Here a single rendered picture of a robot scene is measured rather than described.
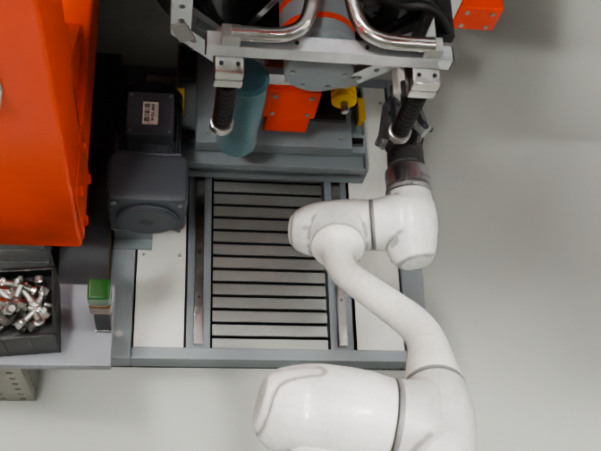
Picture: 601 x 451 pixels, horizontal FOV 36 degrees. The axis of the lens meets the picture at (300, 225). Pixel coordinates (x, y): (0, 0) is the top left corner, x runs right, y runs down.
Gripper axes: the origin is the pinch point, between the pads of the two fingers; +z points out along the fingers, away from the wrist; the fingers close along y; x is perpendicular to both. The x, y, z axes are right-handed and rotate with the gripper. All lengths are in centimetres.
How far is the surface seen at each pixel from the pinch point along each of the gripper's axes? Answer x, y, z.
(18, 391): 18, -95, -53
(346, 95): -0.6, -13.6, 2.8
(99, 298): 43, -41, -50
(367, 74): 4.8, -4.8, 1.8
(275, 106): 8.5, -26.7, 0.8
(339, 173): -32.4, -37.2, 3.8
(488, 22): 5.2, 23.6, 1.7
